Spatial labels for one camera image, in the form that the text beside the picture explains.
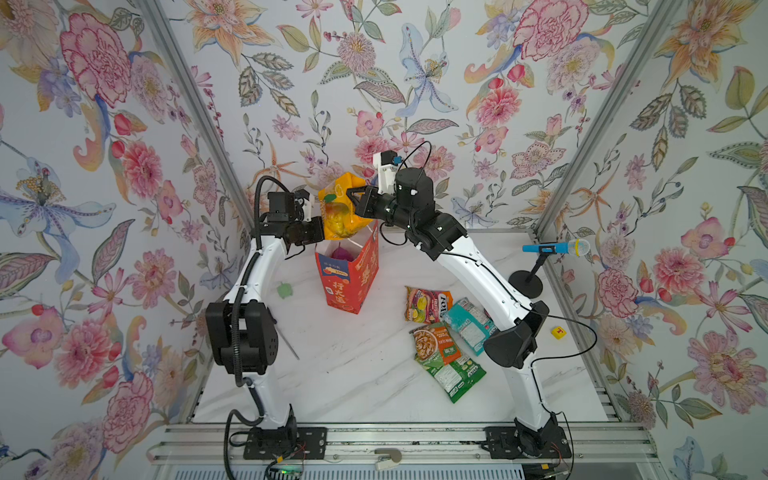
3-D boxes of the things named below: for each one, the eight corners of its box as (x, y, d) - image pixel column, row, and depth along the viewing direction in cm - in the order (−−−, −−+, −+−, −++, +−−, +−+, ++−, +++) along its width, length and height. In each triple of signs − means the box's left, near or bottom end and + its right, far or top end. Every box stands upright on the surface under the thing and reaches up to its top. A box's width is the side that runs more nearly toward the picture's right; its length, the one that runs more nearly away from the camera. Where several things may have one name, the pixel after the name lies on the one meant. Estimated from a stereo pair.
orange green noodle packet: (422, 373, 87) (423, 368, 84) (407, 336, 94) (408, 331, 91) (460, 360, 89) (463, 355, 86) (443, 325, 97) (445, 319, 93)
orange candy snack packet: (405, 323, 96) (405, 319, 94) (403, 291, 104) (403, 286, 102) (454, 323, 97) (456, 319, 94) (449, 291, 104) (450, 286, 102)
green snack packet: (453, 403, 82) (456, 400, 80) (428, 371, 88) (430, 367, 85) (484, 377, 87) (487, 373, 84) (458, 349, 92) (461, 344, 89)
